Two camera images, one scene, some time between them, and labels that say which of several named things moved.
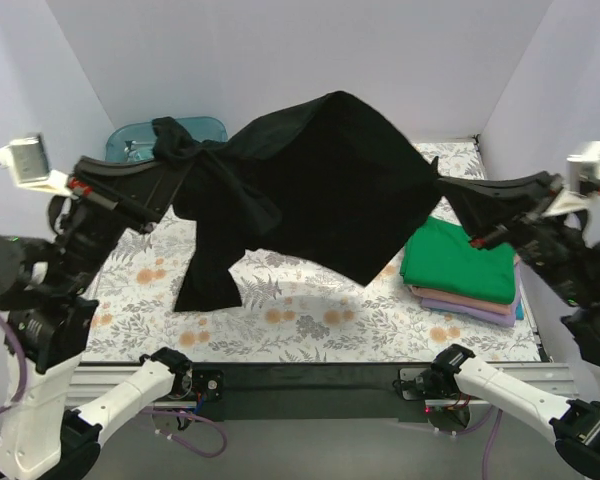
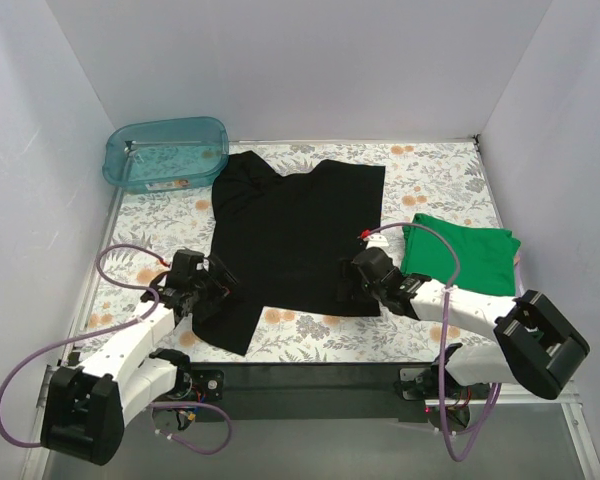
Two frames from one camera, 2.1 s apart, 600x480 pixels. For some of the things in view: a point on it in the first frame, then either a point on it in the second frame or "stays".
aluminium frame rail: [296, 391] stays
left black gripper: [97, 195] → [216, 282]
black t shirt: [329, 180] → [286, 237]
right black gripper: [525, 215] → [350, 279]
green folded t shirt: [441, 256] stays
